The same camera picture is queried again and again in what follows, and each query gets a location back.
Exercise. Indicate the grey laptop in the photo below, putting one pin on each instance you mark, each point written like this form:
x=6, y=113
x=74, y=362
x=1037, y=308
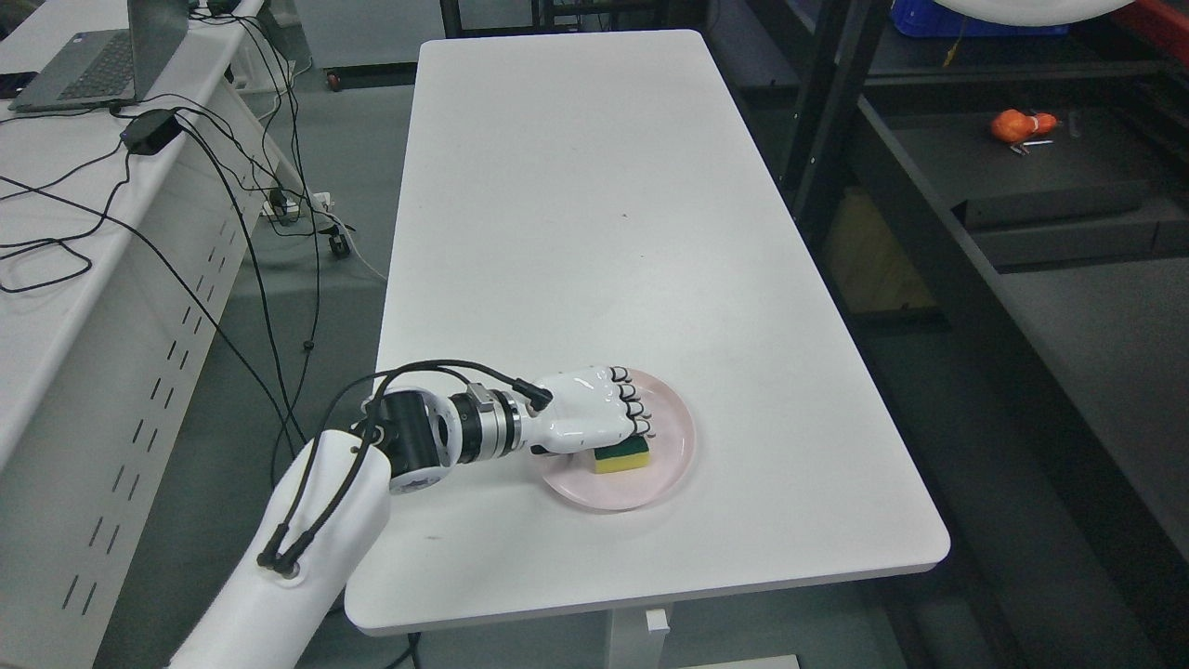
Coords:
x=111, y=67

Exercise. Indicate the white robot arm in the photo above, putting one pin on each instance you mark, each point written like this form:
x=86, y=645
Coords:
x=330, y=505

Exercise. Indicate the green yellow sponge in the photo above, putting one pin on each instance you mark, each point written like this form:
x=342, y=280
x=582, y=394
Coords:
x=630, y=454

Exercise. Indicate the black metal shelf rack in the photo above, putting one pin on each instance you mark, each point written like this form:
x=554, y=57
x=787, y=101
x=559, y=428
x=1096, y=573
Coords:
x=1024, y=316

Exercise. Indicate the white table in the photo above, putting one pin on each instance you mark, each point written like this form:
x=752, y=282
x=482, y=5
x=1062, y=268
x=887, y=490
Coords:
x=592, y=199

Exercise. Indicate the orange toy object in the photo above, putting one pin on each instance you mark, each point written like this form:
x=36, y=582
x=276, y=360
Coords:
x=1016, y=129

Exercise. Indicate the white power strip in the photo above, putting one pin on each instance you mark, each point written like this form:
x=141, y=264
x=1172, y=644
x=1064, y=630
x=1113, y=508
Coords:
x=282, y=206

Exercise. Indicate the black power adapter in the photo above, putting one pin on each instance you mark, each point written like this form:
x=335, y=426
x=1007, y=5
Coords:
x=151, y=131

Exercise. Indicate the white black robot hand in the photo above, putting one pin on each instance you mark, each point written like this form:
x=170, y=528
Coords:
x=590, y=408

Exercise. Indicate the pink round plate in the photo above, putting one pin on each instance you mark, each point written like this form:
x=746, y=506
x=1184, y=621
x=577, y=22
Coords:
x=671, y=451

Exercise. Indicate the white side desk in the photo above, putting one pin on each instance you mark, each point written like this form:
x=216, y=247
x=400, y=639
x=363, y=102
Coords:
x=116, y=270

